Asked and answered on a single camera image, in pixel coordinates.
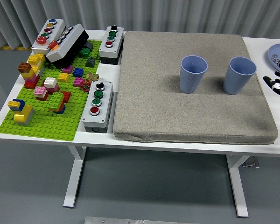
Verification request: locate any white five-button control box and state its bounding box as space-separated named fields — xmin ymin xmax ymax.
xmin=31 ymin=18 xmax=66 ymax=56

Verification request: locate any yellow white brick stack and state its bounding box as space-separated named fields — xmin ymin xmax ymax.
xmin=27 ymin=53 xmax=46 ymax=77

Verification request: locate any yellow blue grey brick duck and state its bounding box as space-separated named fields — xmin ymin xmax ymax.
xmin=7 ymin=98 xmax=35 ymax=126

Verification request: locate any yellow black floor tape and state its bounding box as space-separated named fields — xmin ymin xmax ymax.
xmin=0 ymin=45 xmax=33 ymax=51

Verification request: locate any brown yellow red brick tower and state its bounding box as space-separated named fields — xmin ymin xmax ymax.
xmin=17 ymin=62 xmax=41 ymax=90

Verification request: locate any blue ribbed plastic cup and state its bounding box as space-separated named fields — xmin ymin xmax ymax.
xmin=223 ymin=56 xmax=257 ymax=95
xmin=179 ymin=55 xmax=209 ymax=94

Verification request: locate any brass valve red handwheel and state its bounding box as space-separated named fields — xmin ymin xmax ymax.
xmin=80 ymin=72 xmax=100 ymax=92

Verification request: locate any pink red brick stack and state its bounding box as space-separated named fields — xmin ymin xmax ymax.
xmin=33 ymin=86 xmax=49 ymax=101

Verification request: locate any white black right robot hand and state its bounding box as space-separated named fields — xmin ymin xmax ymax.
xmin=263 ymin=58 xmax=280 ymax=100

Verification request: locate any green studded baseplate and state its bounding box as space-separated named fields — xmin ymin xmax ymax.
xmin=0 ymin=39 xmax=103 ymax=142

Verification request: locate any grey four-button control box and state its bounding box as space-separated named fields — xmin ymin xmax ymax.
xmin=81 ymin=80 xmax=114 ymax=134

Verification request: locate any grey three-button knob box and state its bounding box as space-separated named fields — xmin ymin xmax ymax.
xmin=98 ymin=25 xmax=125 ymax=65

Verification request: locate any blue plastic plate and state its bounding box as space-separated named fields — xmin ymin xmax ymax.
xmin=267 ymin=43 xmax=280 ymax=76

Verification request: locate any green orange red brick stack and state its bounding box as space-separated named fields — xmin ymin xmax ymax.
xmin=47 ymin=91 xmax=72 ymax=115

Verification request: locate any white table leg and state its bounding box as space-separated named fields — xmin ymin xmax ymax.
xmin=63 ymin=146 xmax=87 ymax=208
xmin=225 ymin=154 xmax=249 ymax=218

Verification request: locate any grey metal floor bracket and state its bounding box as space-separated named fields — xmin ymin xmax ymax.
xmin=242 ymin=156 xmax=260 ymax=168

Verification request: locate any grey pleated curtain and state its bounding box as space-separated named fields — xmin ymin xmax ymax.
xmin=0 ymin=0 xmax=280 ymax=50

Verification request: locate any tilted white black-base button box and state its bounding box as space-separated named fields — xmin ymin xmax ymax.
xmin=45 ymin=23 xmax=90 ymax=70

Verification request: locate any white pink brick stack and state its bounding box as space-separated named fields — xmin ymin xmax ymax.
xmin=43 ymin=77 xmax=60 ymax=93

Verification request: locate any grey-brown fabric mat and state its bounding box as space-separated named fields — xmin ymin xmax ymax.
xmin=113 ymin=31 xmax=279 ymax=146

